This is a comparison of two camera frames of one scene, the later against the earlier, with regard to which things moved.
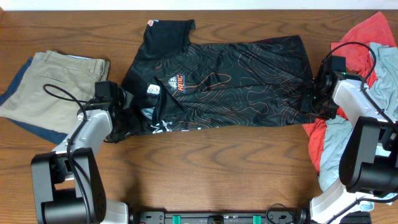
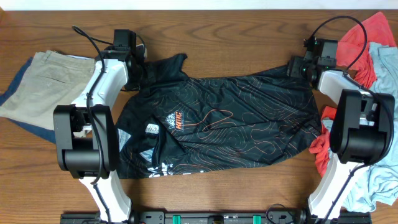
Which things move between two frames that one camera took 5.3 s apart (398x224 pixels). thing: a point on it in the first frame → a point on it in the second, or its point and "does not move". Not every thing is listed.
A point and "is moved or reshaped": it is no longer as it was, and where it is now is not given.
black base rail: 218,216 does not move
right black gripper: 306,108 → 293,65
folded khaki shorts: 53,88 does not move
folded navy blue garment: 45,134 does not move
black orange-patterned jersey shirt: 172,85 is moved or reshaped
